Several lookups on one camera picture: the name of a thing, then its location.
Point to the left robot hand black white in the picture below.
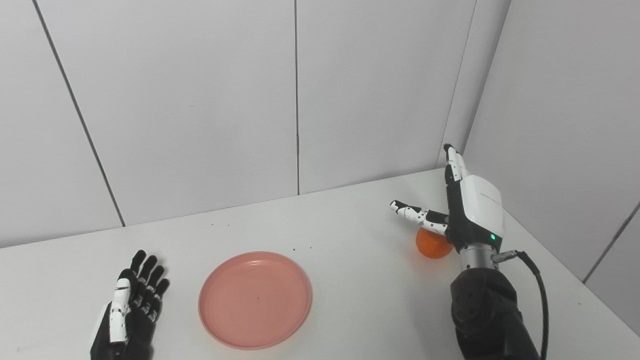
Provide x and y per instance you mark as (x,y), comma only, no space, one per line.
(135,320)

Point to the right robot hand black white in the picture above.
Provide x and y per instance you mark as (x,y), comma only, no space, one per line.
(475,210)

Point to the orange fruit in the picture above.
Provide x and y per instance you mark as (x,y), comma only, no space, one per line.
(432,245)

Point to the pink round plate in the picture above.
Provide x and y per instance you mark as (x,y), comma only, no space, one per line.
(255,300)

